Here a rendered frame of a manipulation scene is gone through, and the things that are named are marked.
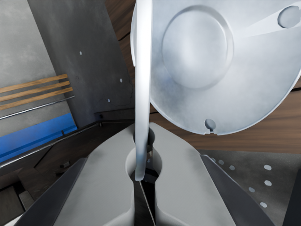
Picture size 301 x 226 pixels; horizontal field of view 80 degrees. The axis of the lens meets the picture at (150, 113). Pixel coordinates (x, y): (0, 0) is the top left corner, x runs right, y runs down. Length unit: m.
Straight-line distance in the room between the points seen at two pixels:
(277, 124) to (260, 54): 0.11
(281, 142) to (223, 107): 0.10
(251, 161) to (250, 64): 0.56
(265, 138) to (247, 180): 0.54
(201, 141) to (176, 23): 0.22
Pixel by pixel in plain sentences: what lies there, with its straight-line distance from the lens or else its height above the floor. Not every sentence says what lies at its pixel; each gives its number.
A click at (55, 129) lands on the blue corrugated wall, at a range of 1.94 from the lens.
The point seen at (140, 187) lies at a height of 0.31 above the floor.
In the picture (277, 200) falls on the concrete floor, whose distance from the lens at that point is 0.87.
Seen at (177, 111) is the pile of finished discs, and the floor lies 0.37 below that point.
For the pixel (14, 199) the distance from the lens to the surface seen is 0.77.
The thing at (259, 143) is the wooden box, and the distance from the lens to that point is 0.34.
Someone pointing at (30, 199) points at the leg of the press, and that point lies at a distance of 0.58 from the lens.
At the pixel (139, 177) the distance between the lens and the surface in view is 0.16.
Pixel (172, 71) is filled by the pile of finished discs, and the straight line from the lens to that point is 0.34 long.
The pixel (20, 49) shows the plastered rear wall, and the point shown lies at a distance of 2.03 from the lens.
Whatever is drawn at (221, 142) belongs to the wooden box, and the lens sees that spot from 0.37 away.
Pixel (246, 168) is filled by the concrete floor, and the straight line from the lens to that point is 0.83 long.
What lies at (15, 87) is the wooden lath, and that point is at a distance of 1.72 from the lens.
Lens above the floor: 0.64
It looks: 40 degrees down
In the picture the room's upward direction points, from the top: 116 degrees counter-clockwise
